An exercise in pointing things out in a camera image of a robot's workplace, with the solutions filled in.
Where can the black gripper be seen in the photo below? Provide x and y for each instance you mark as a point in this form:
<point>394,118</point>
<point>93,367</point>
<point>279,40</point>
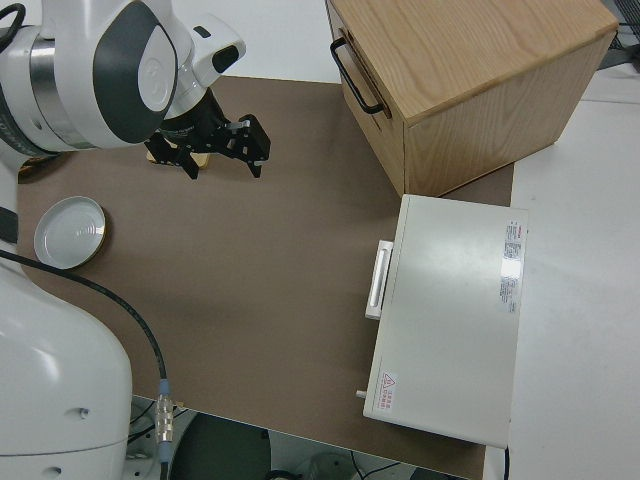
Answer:
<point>195,122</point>

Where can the gray round plate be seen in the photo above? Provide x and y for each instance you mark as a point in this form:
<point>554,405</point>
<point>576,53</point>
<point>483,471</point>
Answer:
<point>70,232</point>

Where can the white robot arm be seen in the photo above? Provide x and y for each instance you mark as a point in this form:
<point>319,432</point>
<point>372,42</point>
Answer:
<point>50,350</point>

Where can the wooden mug tree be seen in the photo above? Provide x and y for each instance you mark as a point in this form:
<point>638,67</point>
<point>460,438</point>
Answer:
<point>202,160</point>

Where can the brown table mat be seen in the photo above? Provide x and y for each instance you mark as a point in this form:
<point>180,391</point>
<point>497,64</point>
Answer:
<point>250,260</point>

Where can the brown wicker basket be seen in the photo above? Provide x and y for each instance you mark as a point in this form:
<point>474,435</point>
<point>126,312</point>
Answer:
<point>32,165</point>

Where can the wooden cabinet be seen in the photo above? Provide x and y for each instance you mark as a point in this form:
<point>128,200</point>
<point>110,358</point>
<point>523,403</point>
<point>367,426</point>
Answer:
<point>475,50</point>

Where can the white toaster oven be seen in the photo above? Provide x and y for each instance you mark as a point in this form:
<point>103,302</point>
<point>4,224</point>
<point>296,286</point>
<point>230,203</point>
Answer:
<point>450,310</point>

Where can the red triangle warning sticker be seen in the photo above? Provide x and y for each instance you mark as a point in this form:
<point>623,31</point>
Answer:
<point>389,386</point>

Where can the silver text label sticker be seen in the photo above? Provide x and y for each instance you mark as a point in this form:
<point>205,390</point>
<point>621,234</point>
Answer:
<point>511,250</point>

